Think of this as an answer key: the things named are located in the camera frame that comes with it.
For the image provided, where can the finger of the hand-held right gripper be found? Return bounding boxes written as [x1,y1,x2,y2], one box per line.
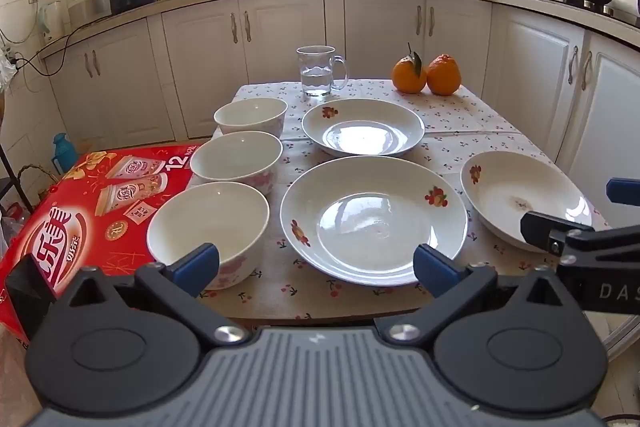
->
[520,211,640,265]
[606,178,640,206]

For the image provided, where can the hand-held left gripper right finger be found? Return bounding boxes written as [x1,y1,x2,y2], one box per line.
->
[374,243,583,348]

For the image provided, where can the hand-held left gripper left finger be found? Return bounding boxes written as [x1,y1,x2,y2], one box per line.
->
[55,243,251,348]

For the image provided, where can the white floral bowl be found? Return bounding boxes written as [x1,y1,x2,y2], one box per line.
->
[190,131,284,198]
[146,182,271,290]
[214,98,289,140]

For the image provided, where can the white plate with fruit print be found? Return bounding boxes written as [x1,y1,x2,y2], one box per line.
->
[301,98,426,158]
[460,151,593,253]
[280,156,469,287]

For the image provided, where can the cherry print tablecloth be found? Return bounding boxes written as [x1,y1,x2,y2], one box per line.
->
[200,79,613,323]

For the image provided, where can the red printed carton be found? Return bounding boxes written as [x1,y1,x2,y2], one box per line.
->
[0,146,211,348]

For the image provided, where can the blue thermos flask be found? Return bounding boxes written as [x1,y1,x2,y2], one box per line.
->
[52,133,77,178]

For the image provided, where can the orange with leaf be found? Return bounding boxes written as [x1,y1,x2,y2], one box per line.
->
[391,43,428,95]

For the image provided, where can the wicker basket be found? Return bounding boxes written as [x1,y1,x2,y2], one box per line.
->
[17,164,58,202]

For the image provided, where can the glass mug with water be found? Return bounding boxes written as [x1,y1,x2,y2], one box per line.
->
[296,45,349,98]

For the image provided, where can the white kitchen cabinets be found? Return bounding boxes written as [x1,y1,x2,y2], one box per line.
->
[42,0,640,208]

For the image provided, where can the white rice cooker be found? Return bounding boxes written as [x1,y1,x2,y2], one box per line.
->
[67,0,111,25]

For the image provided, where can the white electric kettle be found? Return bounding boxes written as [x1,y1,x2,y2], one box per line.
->
[39,1,65,44]

